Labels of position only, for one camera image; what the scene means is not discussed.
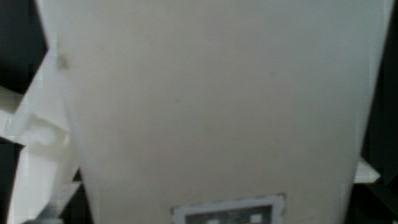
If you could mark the white cabinet top block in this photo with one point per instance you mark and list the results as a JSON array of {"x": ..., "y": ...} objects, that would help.
[{"x": 217, "y": 91}]

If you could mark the white cabinet body box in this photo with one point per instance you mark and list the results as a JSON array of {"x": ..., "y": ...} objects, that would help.
[{"x": 36, "y": 132}]

